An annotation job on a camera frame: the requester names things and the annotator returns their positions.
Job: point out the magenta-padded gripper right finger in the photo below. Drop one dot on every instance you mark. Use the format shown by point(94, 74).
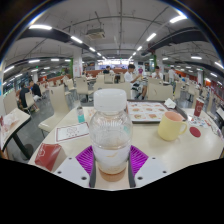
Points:
point(140, 158)

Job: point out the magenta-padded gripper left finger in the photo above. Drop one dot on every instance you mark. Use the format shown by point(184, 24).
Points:
point(83, 158)

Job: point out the clear plastic drink bottle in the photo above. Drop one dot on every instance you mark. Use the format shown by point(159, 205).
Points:
point(110, 133)

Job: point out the white printed card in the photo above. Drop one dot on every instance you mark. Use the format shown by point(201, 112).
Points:
point(71, 132)

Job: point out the red carton box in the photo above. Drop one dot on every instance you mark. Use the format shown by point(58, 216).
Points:
point(48, 156)

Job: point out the small teal bottle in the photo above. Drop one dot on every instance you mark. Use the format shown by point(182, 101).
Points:
point(80, 115)

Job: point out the yellow mug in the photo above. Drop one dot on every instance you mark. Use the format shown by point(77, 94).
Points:
point(170, 126)

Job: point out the dark tray with printed liner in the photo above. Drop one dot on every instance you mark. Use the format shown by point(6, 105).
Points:
point(146, 111)

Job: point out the flat round red coaster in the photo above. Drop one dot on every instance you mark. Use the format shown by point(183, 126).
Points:
point(195, 132)

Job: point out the crumpled white napkin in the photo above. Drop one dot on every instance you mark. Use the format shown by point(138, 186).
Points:
point(169, 103)

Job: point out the colourful sticker sheet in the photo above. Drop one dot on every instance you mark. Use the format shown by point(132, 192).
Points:
point(199, 122)

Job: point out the group of beige chairs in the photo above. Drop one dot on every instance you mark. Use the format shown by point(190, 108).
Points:
point(81, 85)

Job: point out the neighbouring beige table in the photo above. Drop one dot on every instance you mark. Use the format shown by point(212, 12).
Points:
point(15, 121)

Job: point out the red paper cup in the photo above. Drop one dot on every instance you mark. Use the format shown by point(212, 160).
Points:
point(199, 107)

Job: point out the white food wrapper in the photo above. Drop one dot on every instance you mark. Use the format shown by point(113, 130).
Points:
point(10, 121)

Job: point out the person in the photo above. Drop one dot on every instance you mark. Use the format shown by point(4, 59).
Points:
point(171, 74)
point(107, 70)
point(156, 73)
point(35, 89)
point(129, 75)
point(24, 96)

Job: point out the ceiling air conditioner unit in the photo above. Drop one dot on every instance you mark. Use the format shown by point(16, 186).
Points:
point(95, 34)

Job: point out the group of ceiling lights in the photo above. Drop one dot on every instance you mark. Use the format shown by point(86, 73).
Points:
point(40, 27)

